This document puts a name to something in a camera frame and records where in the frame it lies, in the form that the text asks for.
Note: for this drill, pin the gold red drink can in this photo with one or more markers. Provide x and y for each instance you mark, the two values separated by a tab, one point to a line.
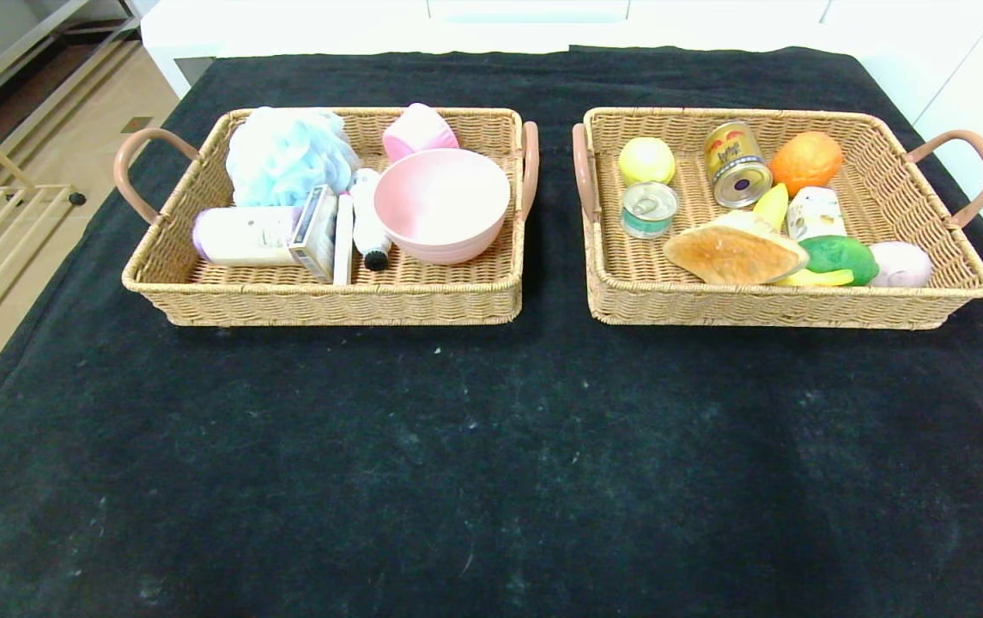
736	167

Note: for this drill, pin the white marker pink ends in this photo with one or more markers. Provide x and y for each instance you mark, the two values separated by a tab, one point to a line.
343	245

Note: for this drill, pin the green toy mango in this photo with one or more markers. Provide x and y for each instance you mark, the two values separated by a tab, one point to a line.
847	257

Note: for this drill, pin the yellow toy lemon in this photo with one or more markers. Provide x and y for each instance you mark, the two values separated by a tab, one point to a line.
646	160

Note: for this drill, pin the pink plastic bowl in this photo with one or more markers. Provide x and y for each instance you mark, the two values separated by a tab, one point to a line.
439	203

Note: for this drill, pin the blue mesh bath pouf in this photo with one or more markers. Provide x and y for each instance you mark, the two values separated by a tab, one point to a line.
281	159

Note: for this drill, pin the playing card box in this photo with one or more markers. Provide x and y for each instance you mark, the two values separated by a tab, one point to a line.
315	232

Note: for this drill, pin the white side table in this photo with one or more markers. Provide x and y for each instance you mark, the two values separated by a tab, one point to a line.
182	34

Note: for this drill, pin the pink plastic scoop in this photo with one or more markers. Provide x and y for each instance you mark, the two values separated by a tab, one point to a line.
418	129

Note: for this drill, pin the small green label tin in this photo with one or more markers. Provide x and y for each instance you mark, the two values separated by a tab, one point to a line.
650	210

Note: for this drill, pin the yellow toy banana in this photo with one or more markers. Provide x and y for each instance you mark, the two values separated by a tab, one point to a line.
773	208

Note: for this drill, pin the pale pink toy bun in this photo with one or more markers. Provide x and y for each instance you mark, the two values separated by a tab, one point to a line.
903	266

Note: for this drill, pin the wooden wheeled rack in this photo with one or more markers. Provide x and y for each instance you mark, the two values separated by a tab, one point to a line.
10	225

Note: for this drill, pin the white bottle black cap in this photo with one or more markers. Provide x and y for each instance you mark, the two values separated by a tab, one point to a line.
364	219

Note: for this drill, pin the black tablecloth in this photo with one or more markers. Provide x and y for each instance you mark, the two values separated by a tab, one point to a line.
457	472

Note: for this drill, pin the toy croissant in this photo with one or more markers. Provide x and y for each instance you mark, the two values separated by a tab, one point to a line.
731	255

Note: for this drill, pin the purple lidded bag roll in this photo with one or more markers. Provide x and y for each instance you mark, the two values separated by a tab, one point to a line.
242	236

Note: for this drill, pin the small white juice carton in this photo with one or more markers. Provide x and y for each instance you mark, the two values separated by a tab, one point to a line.
817	215

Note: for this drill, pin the toy orange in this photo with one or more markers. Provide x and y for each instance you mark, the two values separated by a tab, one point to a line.
807	163

